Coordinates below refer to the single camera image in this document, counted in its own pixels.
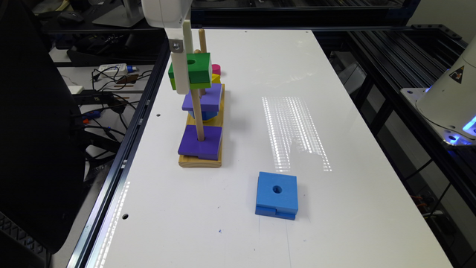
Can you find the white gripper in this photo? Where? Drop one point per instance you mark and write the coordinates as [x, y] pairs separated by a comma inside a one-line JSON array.
[[170, 14]]

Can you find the wooden peg far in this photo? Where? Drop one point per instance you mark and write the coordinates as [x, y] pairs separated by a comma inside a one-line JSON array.
[[203, 49]]

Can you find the green square block with hole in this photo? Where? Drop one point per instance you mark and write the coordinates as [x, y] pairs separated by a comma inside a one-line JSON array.
[[199, 70]]

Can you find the wooden peg base board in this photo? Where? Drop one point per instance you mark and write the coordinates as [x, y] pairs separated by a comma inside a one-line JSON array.
[[192, 161]]

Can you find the dark purple square block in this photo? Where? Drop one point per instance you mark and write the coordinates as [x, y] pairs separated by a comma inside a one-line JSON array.
[[207, 149]]

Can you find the blue block under periwinkle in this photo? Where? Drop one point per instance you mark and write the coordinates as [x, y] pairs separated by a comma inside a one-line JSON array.
[[206, 116]]

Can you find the periwinkle square block middle peg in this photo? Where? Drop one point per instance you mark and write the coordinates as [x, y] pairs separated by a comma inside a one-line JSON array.
[[210, 102]]

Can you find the pink block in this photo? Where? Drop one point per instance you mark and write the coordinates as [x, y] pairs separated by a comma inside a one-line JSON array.
[[216, 69]]

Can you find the blue square block with hole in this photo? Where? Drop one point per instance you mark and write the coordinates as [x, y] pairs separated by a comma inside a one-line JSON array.
[[277, 195]]

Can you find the yellow small square block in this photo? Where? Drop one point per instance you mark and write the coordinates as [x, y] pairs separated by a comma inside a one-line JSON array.
[[216, 78]]

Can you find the black aluminium frame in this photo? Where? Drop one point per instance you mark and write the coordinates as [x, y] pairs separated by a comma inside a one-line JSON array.
[[375, 186]]

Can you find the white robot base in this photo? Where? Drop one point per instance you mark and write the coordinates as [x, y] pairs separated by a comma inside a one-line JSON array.
[[449, 104]]

